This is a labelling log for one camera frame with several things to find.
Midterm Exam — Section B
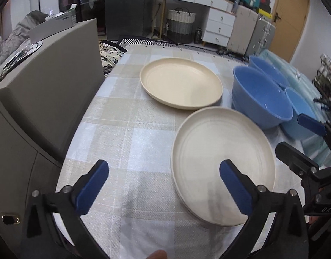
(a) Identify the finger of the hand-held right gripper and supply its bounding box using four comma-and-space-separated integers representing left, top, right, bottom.
297, 114, 331, 152
275, 142, 321, 178

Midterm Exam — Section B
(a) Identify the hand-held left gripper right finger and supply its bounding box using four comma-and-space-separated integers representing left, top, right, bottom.
219, 159, 309, 259

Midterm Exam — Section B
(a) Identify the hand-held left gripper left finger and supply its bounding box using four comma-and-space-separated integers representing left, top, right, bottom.
21, 159, 112, 259

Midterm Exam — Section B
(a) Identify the light blue bowl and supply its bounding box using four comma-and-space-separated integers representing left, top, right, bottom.
282, 86, 325, 141

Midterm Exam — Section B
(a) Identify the cream plate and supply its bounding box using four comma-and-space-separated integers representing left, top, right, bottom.
140, 57, 223, 110
171, 107, 276, 226

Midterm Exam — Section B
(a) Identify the grey spare gripper device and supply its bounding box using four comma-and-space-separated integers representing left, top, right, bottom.
314, 85, 331, 112

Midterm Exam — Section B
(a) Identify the teal checked tablecloth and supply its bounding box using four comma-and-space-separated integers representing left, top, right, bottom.
252, 49, 331, 168

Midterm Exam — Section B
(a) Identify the shoe rack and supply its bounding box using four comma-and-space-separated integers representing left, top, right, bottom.
314, 54, 331, 87

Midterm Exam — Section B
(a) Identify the silver suitcase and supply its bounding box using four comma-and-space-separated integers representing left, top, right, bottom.
246, 15, 276, 57

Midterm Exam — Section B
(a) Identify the wooden door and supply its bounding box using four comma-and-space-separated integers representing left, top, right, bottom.
269, 0, 311, 62

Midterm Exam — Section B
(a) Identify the beige suitcase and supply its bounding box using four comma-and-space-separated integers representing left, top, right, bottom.
227, 5, 259, 54

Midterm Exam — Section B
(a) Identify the stack of shoe boxes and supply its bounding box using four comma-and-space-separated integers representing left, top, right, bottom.
258, 0, 272, 14

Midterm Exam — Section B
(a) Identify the patterned tote bag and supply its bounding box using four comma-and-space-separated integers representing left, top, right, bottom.
99, 40, 128, 74

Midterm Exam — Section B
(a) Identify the white dresser desk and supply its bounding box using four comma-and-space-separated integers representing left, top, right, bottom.
151, 0, 236, 47

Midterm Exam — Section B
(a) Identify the black white patterned bag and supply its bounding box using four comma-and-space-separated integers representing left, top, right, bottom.
0, 40, 43, 84

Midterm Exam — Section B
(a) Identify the dotted rug with striped border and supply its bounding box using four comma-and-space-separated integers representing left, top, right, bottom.
101, 36, 249, 62

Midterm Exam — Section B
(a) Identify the woven laundry basket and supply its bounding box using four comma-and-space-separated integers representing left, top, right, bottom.
166, 8, 196, 44

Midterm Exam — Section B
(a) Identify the white cardboard box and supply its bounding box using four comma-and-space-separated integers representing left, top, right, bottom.
28, 9, 77, 42

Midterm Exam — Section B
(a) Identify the grey jacket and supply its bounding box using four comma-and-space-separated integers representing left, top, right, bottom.
0, 10, 47, 71

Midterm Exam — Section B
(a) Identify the dark grey refrigerator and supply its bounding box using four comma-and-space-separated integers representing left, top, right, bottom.
104, 0, 152, 41

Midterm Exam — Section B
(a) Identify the glass door cabinet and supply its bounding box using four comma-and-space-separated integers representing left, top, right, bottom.
59, 0, 105, 37

